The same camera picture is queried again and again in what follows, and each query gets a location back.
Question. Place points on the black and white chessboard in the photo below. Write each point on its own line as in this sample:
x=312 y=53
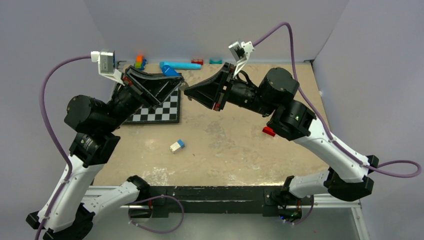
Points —
x=159 y=111

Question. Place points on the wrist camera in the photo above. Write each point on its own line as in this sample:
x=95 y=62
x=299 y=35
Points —
x=241 y=52
x=106 y=65

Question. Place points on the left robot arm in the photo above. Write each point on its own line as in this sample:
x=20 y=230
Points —
x=66 y=216

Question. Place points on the red toy base piece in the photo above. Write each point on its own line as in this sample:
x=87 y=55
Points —
x=269 y=131

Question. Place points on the colourful toy brick car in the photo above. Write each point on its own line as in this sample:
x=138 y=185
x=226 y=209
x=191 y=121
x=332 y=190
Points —
x=140 y=62

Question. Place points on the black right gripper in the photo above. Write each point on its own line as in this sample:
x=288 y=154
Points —
x=211 y=91

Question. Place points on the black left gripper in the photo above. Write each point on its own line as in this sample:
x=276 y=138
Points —
x=156 y=88

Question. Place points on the blue key tag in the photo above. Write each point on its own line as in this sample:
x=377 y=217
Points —
x=169 y=71

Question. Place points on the white and blue toy brick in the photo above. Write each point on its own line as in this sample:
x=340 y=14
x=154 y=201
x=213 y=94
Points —
x=176 y=146

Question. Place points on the teal arch toy block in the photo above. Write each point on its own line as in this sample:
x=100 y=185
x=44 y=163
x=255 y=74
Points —
x=215 y=61

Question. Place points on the light blue flashlight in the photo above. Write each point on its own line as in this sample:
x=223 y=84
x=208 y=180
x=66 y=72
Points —
x=181 y=65

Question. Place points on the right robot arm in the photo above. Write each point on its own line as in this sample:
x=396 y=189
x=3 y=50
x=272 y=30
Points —
x=347 y=177

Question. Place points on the red toy brick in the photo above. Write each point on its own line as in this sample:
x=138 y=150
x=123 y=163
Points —
x=197 y=61

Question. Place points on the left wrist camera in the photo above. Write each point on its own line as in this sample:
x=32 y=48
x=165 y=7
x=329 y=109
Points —
x=106 y=65

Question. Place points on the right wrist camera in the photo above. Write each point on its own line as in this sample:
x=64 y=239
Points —
x=241 y=52

